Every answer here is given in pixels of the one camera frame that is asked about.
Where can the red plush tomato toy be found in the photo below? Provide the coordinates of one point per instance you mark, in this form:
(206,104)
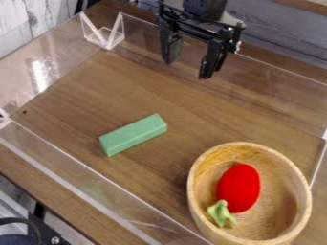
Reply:
(238,191)

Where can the clear acrylic corner bracket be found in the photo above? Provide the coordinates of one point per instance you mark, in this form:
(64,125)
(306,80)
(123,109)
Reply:
(103,37)

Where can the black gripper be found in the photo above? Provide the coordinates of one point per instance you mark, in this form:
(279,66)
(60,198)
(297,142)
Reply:
(204,20)

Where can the brown wooden bowl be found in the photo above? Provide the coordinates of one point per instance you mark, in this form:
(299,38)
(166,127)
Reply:
(281,213)

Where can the black metal clamp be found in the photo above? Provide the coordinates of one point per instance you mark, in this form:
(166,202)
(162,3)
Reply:
(50,236)

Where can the clear acrylic wall panels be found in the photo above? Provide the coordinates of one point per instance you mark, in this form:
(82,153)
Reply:
(67,91)

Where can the green rectangular block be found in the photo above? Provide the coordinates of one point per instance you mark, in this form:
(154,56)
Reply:
(132,134)

